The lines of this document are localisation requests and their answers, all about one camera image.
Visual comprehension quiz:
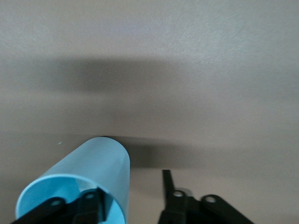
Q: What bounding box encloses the light blue plastic cup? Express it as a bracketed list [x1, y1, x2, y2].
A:
[15, 136, 130, 224]

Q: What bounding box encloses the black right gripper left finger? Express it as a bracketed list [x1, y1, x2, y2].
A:
[10, 189, 106, 224]

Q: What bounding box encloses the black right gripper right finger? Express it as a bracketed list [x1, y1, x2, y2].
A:
[157, 169, 255, 224]

